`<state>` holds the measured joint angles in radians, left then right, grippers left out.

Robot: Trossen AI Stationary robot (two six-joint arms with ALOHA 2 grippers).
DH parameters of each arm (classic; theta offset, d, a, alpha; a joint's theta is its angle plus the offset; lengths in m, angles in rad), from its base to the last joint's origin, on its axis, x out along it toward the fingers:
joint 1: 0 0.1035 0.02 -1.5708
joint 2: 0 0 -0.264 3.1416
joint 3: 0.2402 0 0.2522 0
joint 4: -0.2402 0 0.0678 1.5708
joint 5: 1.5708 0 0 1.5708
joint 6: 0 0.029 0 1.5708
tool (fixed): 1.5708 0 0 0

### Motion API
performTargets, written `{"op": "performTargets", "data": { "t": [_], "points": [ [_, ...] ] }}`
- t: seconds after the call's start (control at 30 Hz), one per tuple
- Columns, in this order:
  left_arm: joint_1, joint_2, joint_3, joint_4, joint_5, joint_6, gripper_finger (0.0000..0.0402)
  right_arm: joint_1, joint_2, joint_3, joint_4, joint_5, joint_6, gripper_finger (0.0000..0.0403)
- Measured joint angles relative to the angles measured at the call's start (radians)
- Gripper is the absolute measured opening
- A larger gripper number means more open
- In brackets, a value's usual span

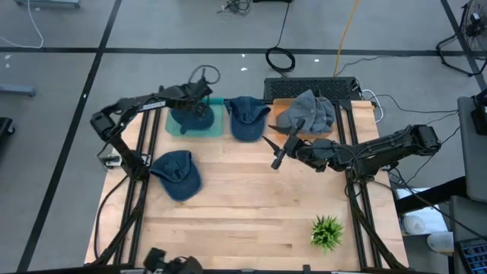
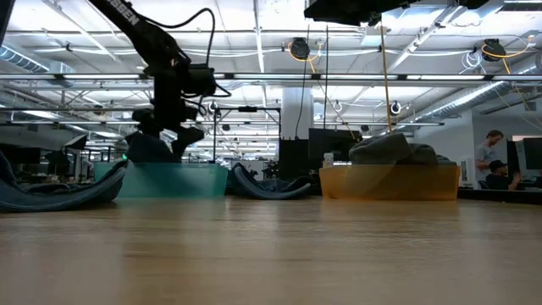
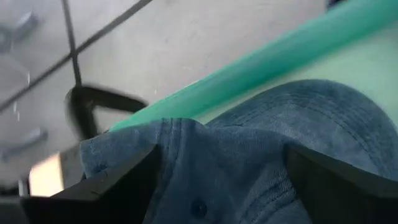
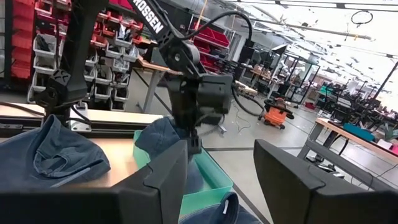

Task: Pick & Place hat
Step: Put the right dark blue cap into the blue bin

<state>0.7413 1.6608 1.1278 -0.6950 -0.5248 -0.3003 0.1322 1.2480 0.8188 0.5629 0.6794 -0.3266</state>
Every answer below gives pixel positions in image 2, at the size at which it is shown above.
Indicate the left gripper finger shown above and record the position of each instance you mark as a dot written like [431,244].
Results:
[188,140]

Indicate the blue denim baseball cap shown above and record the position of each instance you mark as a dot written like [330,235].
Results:
[254,186]
[148,150]
[63,199]

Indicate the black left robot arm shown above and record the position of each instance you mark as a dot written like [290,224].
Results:
[139,34]

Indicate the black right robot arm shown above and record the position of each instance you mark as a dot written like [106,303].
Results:
[351,10]

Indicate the small black ceiling reel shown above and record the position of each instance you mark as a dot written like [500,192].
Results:
[395,108]
[213,108]

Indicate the teal translucent plastic bin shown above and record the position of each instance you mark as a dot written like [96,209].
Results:
[178,182]

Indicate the black cabinet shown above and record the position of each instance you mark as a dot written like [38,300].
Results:
[292,161]

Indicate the white bottle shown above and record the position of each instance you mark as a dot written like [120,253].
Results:
[328,160]

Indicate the black monitor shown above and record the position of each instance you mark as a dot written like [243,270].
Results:
[531,152]
[332,144]

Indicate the orange translucent plastic bin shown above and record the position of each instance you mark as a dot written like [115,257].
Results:
[389,184]

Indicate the person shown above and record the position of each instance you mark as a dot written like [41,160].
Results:
[482,156]
[499,180]

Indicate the black metal rig frame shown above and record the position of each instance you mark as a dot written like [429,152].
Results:
[247,109]

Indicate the silver ventilation duct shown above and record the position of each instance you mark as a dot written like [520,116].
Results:
[474,95]
[21,59]

